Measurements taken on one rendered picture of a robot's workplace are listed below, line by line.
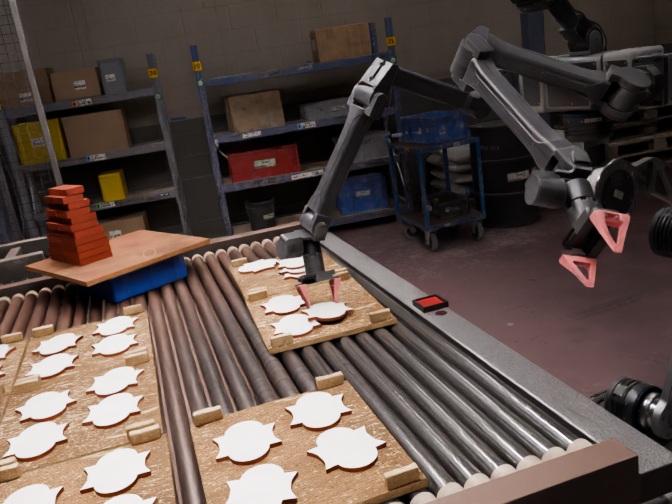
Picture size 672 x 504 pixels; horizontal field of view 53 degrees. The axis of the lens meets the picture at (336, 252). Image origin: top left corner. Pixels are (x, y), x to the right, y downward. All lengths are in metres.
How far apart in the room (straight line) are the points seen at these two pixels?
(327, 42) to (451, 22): 1.58
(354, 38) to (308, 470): 5.48
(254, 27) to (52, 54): 1.91
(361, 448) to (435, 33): 6.36
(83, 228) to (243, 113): 3.95
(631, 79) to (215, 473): 1.23
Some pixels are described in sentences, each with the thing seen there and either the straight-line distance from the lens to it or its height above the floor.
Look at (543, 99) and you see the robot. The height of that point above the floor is 1.41.
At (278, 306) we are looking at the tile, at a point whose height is 0.95.
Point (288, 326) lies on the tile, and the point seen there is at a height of 0.95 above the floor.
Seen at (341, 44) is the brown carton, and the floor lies 1.73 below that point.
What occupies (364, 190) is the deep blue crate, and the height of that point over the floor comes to 0.35.
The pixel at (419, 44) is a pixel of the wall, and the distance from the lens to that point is 7.28.
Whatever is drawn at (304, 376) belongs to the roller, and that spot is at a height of 0.92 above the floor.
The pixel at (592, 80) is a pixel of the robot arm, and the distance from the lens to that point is 1.70.
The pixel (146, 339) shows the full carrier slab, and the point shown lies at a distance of 1.98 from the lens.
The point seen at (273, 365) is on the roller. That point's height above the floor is 0.92.
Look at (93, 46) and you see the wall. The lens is 6.99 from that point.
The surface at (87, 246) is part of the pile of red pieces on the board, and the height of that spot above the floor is 1.10.
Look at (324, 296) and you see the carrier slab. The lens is 2.03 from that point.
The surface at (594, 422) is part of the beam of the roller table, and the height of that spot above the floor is 0.92.
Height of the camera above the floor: 1.61
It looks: 16 degrees down
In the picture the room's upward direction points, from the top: 9 degrees counter-clockwise
